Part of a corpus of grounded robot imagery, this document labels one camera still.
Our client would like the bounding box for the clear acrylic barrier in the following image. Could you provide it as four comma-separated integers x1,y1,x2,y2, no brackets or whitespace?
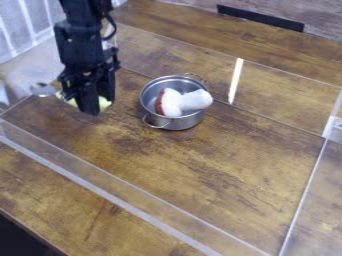
0,118,342,256

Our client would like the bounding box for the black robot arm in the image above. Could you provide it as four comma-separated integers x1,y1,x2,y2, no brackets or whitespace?
53,0,120,115

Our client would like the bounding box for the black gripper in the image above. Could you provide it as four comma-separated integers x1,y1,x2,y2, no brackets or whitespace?
53,20,120,115

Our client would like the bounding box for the black cable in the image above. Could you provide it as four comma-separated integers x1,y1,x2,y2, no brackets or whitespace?
100,14,118,43

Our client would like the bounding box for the small metal pot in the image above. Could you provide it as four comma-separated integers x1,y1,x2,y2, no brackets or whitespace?
138,73,213,131

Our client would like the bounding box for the white mushroom toy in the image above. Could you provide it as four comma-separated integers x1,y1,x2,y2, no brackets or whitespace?
155,88,213,118

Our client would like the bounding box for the black strip on table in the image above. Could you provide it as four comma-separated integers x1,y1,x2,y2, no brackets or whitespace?
216,4,304,32

